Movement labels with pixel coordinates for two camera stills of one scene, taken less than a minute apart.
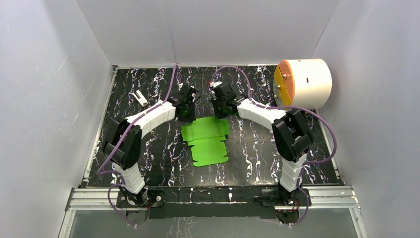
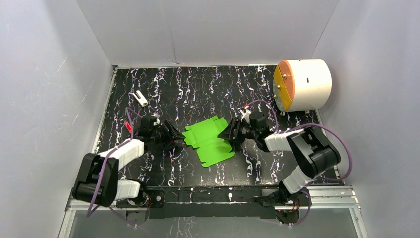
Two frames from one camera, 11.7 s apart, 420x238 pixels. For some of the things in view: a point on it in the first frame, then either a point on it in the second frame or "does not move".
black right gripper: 218,115 -> 229,133
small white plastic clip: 140,98 does not move
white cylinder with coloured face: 305,83 does not move
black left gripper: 189,93 -> 165,134
